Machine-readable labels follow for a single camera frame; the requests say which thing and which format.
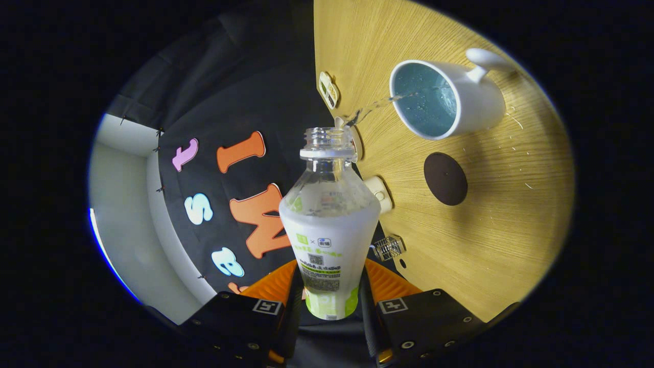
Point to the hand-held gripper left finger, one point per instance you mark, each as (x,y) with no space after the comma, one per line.
(230,322)

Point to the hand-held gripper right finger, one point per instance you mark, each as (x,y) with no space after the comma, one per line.
(429,319)

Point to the clear plastic juice bottle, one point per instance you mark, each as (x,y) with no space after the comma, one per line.
(329,230)

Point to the dark round coaster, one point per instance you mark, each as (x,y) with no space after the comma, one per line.
(445,179)

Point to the clear juice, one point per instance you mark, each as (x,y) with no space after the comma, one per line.
(375,106)

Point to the white cup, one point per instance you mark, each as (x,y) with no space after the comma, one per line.
(480,102)

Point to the wooden table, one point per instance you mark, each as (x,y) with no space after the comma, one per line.
(485,230)

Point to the white toaster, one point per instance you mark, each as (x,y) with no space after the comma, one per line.
(379,194)

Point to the white plate with brown food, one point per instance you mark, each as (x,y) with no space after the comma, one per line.
(358,145)

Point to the white divided dish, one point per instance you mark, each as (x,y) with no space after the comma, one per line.
(329,90)

